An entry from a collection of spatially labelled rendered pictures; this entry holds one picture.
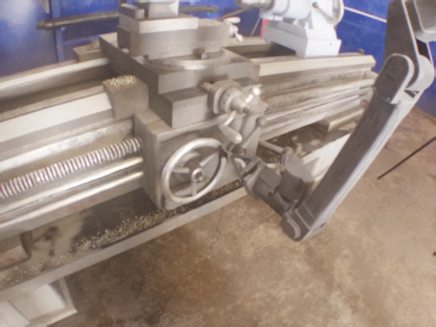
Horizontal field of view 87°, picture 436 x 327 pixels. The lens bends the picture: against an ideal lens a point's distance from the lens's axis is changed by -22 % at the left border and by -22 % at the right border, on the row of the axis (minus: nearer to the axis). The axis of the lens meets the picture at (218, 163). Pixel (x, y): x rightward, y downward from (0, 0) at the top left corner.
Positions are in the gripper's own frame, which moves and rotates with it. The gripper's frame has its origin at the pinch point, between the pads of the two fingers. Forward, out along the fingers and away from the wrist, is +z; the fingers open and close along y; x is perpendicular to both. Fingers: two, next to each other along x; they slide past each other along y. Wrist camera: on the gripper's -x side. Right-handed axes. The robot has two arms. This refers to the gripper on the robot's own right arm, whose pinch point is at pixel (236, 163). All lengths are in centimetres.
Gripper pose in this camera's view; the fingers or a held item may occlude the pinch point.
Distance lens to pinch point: 75.1
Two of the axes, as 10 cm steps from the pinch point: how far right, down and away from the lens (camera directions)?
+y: -3.2, -5.1, -8.0
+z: -6.0, -5.4, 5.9
